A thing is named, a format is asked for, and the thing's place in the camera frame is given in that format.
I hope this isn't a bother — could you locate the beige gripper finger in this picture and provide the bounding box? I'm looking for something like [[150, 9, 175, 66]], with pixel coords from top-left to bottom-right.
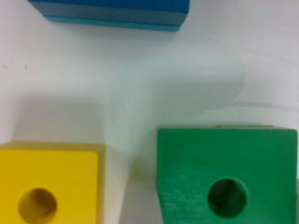
[[118, 179, 163, 224]]

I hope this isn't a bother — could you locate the yellow square block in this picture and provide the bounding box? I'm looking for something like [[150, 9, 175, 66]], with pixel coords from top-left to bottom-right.
[[0, 142, 106, 224]]

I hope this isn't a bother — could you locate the green square block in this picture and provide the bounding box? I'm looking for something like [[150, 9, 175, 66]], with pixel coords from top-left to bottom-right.
[[157, 126, 298, 224]]

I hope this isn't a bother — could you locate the blue square block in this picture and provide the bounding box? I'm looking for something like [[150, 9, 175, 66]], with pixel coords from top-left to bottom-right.
[[28, 0, 190, 32]]

